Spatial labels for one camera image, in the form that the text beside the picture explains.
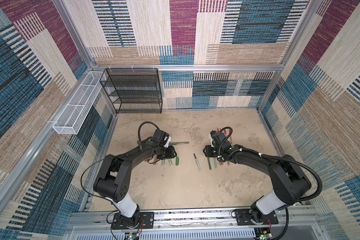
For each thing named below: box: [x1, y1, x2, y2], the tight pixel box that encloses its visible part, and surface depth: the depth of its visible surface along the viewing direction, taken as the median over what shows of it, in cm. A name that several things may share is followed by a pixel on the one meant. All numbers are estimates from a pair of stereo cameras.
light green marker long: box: [193, 153, 202, 172], surface depth 93 cm
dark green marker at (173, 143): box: [169, 141, 190, 146], surface depth 103 cm
